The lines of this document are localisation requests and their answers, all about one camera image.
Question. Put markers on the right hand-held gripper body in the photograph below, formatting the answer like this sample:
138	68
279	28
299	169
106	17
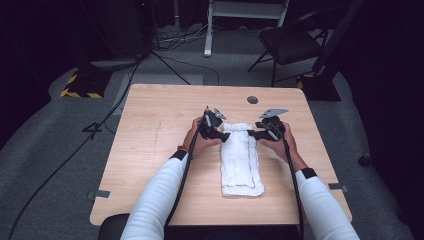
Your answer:
275	126

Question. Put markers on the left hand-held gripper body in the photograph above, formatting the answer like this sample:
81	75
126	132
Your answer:
209	123

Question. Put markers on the white towel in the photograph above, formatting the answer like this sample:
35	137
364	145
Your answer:
240	163

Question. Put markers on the person's right hand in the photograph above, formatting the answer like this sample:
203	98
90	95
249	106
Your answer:
283	146

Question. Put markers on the person's left hand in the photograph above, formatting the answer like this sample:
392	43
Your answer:
196	141

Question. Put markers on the dark round table grommet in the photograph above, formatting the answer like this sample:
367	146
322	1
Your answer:
252	100

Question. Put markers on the orange wristband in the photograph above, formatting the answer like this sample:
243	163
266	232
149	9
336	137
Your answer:
183	148

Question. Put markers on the black stand base yellow stripes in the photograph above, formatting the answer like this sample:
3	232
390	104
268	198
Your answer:
85	85
320	88

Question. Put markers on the black folding chair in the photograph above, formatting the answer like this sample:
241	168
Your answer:
290	43

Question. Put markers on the grey tape piece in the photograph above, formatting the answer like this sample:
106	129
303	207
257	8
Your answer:
101	193
338	187

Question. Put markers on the small black round object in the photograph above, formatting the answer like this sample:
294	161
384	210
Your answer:
364	160

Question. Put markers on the dark slanted stand pole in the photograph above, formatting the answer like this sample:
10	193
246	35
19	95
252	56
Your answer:
336	36

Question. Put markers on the white metal desk frame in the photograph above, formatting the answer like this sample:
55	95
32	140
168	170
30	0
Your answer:
209	33

